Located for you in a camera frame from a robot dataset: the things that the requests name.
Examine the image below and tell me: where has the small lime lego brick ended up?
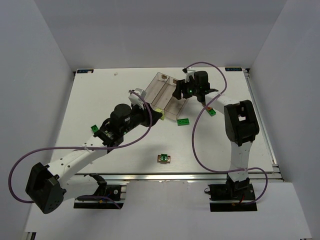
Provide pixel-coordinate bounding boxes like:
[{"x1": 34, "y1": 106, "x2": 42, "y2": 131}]
[{"x1": 155, "y1": 108, "x2": 165, "y2": 121}]

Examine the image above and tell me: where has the green lego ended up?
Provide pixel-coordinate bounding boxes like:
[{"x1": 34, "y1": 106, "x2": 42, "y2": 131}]
[{"x1": 207, "y1": 108, "x2": 216, "y2": 117}]

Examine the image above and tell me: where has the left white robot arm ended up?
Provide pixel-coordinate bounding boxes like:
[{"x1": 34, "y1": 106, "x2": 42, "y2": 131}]
[{"x1": 25, "y1": 103, "x2": 163, "y2": 214}]

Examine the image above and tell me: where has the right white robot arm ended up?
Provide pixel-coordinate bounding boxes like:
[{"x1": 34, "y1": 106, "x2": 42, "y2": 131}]
[{"x1": 172, "y1": 68, "x2": 260, "y2": 198}]

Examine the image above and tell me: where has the clear right bin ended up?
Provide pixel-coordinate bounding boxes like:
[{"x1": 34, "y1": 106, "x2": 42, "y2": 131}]
[{"x1": 163, "y1": 79, "x2": 188, "y2": 121}]

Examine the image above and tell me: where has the clear left bin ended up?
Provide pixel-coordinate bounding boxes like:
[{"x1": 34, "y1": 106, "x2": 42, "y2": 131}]
[{"x1": 144, "y1": 72, "x2": 170, "y2": 110}]

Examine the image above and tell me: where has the green flat lego plate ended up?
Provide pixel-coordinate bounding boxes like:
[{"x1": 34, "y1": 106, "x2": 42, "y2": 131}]
[{"x1": 177, "y1": 118, "x2": 190, "y2": 126}]

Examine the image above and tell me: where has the brown lego plate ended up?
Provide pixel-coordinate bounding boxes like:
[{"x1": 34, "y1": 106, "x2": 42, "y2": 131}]
[{"x1": 157, "y1": 154, "x2": 171, "y2": 164}]

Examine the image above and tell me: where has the small green lego cube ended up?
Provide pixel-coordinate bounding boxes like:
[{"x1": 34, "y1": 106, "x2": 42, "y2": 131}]
[{"x1": 160, "y1": 154, "x2": 169, "y2": 162}]

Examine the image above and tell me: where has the green lego cube left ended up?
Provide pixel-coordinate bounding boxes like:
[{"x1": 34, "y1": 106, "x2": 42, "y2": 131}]
[{"x1": 90, "y1": 124, "x2": 99, "y2": 133}]

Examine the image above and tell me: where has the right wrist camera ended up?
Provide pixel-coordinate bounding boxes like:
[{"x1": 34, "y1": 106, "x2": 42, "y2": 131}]
[{"x1": 182, "y1": 68, "x2": 196, "y2": 83}]

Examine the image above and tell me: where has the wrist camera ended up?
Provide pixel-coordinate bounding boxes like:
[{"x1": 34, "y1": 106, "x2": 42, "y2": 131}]
[
  {"x1": 182, "y1": 68, "x2": 196, "y2": 83},
  {"x1": 128, "y1": 88, "x2": 147, "y2": 110}
]

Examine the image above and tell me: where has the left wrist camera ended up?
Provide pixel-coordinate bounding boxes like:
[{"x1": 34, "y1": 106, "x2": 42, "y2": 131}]
[{"x1": 128, "y1": 88, "x2": 147, "y2": 110}]

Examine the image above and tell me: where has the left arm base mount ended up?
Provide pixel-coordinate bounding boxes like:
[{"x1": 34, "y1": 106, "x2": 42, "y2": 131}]
[{"x1": 73, "y1": 173, "x2": 127, "y2": 210}]

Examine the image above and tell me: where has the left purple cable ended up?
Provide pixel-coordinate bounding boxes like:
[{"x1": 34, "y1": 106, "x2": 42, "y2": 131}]
[{"x1": 8, "y1": 91, "x2": 154, "y2": 210}]

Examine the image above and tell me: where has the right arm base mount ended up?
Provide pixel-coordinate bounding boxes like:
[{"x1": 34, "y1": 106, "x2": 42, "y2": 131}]
[{"x1": 204, "y1": 183, "x2": 258, "y2": 213}]

